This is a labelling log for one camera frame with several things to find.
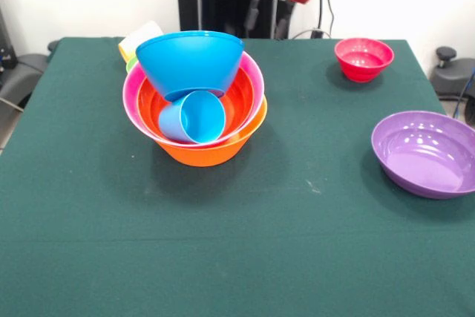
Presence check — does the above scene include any dark green tablecloth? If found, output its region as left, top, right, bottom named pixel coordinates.
left=0, top=36, right=475, bottom=317

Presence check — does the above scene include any yellow cup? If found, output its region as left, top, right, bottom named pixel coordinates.
left=117, top=20, right=164, bottom=62

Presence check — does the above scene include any large pink bowl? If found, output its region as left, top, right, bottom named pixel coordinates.
left=122, top=51, right=266, bottom=146

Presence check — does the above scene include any black equipment box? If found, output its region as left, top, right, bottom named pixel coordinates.
left=0, top=8, right=16, bottom=69

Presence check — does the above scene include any large orange bowl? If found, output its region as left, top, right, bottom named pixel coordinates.
left=154, top=96, right=269, bottom=168

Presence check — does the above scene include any small crimson bowl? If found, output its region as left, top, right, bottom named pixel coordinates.
left=333, top=36, right=396, bottom=84

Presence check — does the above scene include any blue cup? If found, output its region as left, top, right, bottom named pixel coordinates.
left=158, top=90, right=227, bottom=146

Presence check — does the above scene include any red-orange bowl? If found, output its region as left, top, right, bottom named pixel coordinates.
left=137, top=66, right=257, bottom=143

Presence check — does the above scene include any medium blue bowl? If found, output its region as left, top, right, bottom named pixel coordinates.
left=135, top=30, right=246, bottom=103

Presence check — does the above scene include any purple bowl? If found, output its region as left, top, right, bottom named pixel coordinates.
left=371, top=110, right=475, bottom=200

